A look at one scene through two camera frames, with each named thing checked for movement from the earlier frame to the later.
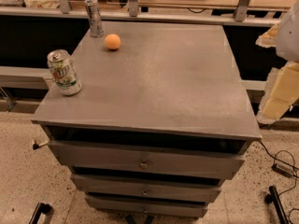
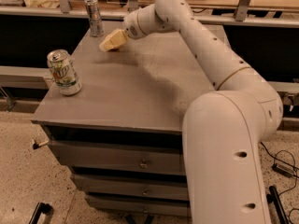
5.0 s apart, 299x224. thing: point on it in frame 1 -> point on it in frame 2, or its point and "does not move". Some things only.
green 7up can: (64, 71) does not move
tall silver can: (96, 27) does not move
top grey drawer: (148, 155) does not move
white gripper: (289, 36) -> (132, 28)
